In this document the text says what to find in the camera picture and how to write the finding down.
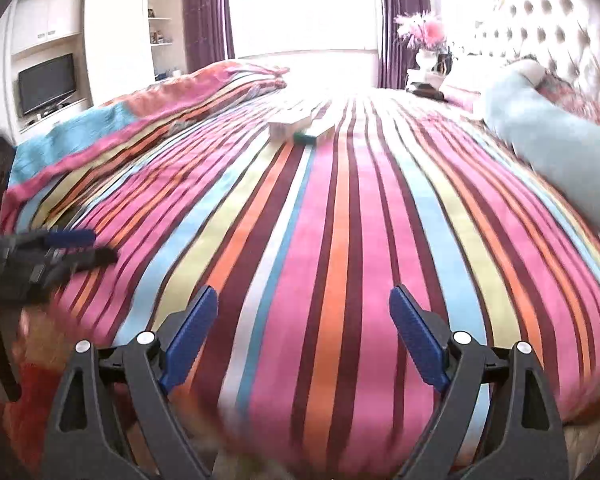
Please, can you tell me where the red shaggy rug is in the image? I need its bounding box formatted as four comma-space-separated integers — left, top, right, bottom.
0, 305, 131, 480

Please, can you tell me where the striped bedspread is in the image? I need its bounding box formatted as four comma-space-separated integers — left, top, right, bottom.
0, 87, 600, 476

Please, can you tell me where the pink flower bouquet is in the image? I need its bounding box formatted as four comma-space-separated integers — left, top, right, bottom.
394, 11, 449, 54

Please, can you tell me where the green and white box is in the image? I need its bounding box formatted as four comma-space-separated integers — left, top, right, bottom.
293, 119, 337, 146

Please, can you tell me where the folded striped quilt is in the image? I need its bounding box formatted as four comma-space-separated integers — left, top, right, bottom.
7, 60, 290, 211

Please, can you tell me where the white wall cabinet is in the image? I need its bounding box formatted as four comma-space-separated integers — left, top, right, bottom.
0, 0, 188, 146

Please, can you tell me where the white nightstand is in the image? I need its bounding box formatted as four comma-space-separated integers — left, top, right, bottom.
405, 67, 449, 95

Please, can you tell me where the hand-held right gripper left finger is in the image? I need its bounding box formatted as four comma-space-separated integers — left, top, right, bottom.
42, 285, 220, 480

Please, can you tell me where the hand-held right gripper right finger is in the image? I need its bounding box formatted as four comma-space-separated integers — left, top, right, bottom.
388, 284, 571, 480

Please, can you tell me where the white cardboard box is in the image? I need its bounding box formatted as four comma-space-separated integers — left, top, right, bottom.
268, 110, 315, 141

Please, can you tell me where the light blue pillow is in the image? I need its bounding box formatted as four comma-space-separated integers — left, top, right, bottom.
480, 59, 600, 238

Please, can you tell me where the bright window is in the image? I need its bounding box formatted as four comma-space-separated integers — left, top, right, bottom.
227, 0, 381, 60

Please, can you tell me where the black flat television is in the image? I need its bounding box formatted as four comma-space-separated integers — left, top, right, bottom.
17, 52, 77, 117

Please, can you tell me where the tufted white headboard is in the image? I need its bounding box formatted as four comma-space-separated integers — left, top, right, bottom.
472, 0, 600, 116

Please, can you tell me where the floral patterned pillow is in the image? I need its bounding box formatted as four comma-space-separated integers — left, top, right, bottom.
535, 72, 600, 132

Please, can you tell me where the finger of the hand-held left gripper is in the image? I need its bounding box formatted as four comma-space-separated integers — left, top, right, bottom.
2, 246, 119, 303
0, 229, 98, 261

